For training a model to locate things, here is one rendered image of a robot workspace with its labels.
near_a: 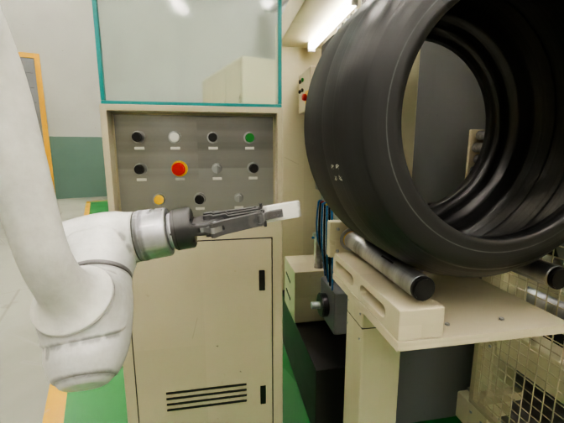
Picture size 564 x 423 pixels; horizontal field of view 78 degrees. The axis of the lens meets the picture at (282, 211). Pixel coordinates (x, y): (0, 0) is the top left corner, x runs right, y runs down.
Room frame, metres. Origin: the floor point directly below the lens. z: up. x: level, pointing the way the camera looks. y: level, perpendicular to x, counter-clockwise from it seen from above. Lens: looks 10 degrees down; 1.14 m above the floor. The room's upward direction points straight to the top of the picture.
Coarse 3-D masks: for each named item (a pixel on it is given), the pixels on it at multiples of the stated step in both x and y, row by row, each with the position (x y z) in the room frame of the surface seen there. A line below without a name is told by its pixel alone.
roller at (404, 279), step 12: (348, 240) 0.87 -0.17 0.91; (360, 240) 0.82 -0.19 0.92; (360, 252) 0.79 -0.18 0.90; (372, 252) 0.74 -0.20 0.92; (384, 252) 0.72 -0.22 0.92; (372, 264) 0.73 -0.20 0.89; (384, 264) 0.67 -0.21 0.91; (396, 264) 0.64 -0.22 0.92; (396, 276) 0.62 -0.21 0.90; (408, 276) 0.59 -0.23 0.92; (420, 276) 0.57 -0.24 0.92; (408, 288) 0.58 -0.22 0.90; (420, 288) 0.57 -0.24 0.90; (432, 288) 0.57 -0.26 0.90; (420, 300) 0.57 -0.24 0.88
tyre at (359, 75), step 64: (384, 0) 0.58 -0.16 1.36; (448, 0) 0.56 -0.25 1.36; (512, 0) 0.78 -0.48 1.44; (320, 64) 0.74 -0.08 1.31; (384, 64) 0.55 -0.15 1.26; (512, 64) 0.89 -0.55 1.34; (320, 128) 0.65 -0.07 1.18; (384, 128) 0.55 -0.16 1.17; (512, 128) 0.91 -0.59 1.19; (320, 192) 0.78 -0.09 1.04; (384, 192) 0.55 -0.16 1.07; (512, 192) 0.86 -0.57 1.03; (448, 256) 0.58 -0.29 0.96; (512, 256) 0.60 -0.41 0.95
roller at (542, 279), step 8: (528, 264) 0.67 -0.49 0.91; (536, 264) 0.65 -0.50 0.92; (544, 264) 0.64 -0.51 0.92; (552, 264) 0.63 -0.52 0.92; (520, 272) 0.68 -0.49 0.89; (528, 272) 0.66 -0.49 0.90; (536, 272) 0.64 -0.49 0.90; (544, 272) 0.63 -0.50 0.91; (552, 272) 0.62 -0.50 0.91; (560, 272) 0.62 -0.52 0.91; (536, 280) 0.65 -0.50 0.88; (544, 280) 0.63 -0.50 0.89; (552, 280) 0.62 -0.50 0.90; (560, 280) 0.62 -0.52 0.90; (552, 288) 0.62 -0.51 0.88; (560, 288) 0.62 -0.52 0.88
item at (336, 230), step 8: (328, 224) 0.91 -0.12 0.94; (336, 224) 0.90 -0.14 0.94; (344, 224) 0.90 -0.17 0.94; (328, 232) 0.91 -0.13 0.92; (336, 232) 0.90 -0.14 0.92; (344, 232) 0.90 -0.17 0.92; (328, 240) 0.91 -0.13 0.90; (336, 240) 0.90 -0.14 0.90; (328, 248) 0.91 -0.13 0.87; (336, 248) 0.90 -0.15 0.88; (344, 248) 0.91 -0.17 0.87
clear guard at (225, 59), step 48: (96, 0) 1.09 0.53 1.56; (144, 0) 1.11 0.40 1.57; (192, 0) 1.14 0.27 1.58; (240, 0) 1.16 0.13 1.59; (96, 48) 1.08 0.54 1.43; (144, 48) 1.11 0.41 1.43; (192, 48) 1.14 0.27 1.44; (240, 48) 1.16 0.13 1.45; (144, 96) 1.11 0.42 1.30; (192, 96) 1.13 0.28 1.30; (240, 96) 1.16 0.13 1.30
